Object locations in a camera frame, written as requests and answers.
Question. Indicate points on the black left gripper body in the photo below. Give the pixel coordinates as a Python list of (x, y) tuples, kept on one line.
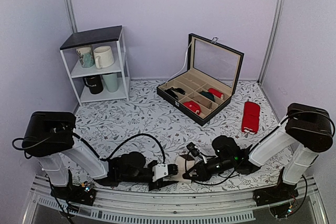
[(156, 187)]

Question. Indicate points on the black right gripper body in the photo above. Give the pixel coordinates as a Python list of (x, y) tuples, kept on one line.
[(206, 175)]

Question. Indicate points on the cream and brown striped sock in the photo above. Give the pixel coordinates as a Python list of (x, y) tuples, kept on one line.
[(184, 162)]

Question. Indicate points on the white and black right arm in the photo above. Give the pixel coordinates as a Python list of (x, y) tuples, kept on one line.
[(309, 126)]

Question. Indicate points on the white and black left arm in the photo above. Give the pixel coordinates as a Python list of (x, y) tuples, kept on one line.
[(51, 134)]

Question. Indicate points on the floral patterned table mat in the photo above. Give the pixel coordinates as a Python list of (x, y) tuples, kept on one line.
[(148, 124)]

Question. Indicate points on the red rolled sock front compartment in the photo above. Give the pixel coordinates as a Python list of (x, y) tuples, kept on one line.
[(193, 106)]

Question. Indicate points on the red rolled sock compartment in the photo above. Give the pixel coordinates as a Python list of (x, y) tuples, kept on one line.
[(193, 106), (216, 93)]

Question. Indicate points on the beige rolled sock in box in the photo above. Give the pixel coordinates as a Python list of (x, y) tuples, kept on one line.
[(203, 101)]

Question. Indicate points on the black sock in box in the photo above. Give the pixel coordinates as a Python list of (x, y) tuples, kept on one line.
[(175, 92)]

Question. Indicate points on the red folded sock on table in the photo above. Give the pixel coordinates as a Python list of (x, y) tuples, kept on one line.
[(250, 120)]

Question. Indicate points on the dark green sock in box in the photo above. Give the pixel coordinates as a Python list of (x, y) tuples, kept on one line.
[(208, 95)]

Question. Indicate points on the red rolled sock rear compartment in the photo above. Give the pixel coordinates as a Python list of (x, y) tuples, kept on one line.
[(216, 93)]

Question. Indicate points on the black compartment storage box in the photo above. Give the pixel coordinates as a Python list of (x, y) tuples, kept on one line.
[(209, 64)]

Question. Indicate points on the pale green tumbler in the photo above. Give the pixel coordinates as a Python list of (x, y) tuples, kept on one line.
[(111, 81)]

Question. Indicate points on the black ceramic mug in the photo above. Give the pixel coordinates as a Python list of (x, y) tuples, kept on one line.
[(94, 84)]

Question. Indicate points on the white ceramic mug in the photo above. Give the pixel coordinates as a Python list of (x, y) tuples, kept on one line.
[(103, 57)]

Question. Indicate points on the white shelf with black top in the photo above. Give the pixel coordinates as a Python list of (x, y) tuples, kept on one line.
[(109, 36)]

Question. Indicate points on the patterned teal ceramic cup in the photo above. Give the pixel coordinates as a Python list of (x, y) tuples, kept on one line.
[(85, 55)]

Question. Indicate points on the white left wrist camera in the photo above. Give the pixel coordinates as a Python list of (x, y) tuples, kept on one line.
[(159, 171)]

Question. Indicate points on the aluminium table edge rail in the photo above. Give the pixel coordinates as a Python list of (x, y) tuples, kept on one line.
[(115, 206)]

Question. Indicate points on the right aluminium corner post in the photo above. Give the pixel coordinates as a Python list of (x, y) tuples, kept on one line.
[(271, 41)]

